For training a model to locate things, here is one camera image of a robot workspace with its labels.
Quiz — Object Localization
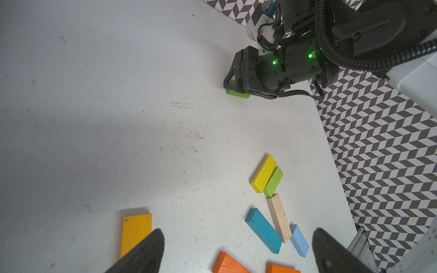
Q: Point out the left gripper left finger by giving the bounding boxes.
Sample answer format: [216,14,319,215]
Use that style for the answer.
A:
[106,229,165,273]

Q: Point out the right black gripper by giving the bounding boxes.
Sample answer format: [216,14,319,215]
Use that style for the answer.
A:
[224,46,270,99]

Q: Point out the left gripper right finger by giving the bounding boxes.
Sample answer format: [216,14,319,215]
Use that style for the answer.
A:
[312,228,373,273]

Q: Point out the dark green block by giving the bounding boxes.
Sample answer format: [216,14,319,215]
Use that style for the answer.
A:
[226,79,251,99]

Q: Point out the orange block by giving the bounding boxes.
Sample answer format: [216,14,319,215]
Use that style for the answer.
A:
[266,263,300,273]
[212,251,250,273]

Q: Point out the natural wood block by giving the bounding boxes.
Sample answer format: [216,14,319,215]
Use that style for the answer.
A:
[267,193,292,243]

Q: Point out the teal block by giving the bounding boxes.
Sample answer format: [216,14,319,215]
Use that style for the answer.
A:
[245,208,282,254]

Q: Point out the yellow block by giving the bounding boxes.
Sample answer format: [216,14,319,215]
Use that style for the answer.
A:
[250,154,277,193]

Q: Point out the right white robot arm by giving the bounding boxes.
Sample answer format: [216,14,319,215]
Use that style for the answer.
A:
[224,1,437,116]

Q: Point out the yellow-orange block upper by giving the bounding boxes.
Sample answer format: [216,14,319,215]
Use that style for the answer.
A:
[119,214,152,259]

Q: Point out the light blue block right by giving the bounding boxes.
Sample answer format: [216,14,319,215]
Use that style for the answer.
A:
[290,224,309,257]

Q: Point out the light green block right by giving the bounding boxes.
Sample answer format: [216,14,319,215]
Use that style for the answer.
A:
[263,166,283,198]

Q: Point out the metal base rail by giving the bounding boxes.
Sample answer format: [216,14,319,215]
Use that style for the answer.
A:
[347,224,380,273]

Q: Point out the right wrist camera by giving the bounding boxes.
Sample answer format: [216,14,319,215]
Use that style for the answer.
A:
[246,1,282,56]

